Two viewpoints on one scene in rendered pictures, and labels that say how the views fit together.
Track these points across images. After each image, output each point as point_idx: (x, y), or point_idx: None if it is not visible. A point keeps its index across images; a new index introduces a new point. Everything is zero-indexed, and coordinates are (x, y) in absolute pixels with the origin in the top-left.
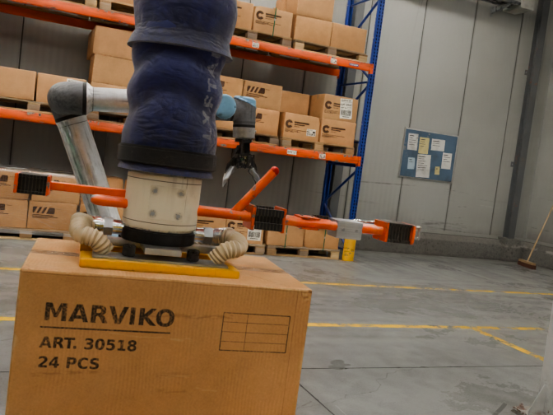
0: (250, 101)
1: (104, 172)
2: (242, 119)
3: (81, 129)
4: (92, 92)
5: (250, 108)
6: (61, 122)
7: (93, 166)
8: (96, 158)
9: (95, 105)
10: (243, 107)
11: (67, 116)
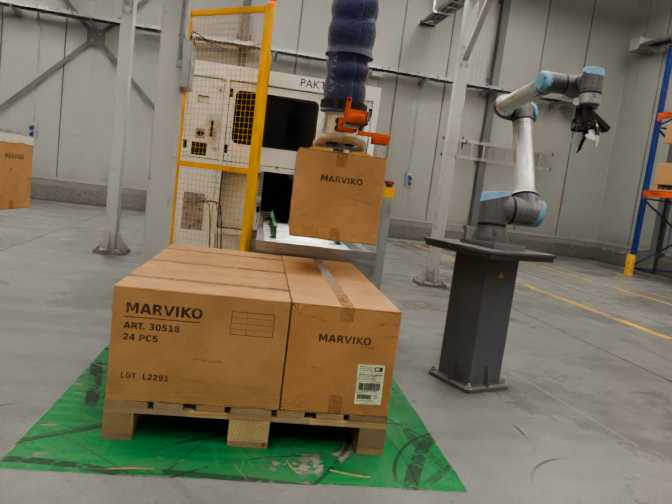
0: (586, 70)
1: (527, 155)
2: (580, 88)
3: (516, 127)
4: (500, 99)
5: (585, 75)
6: (512, 125)
7: (516, 150)
8: (521, 145)
9: (501, 107)
10: (581, 77)
11: (512, 121)
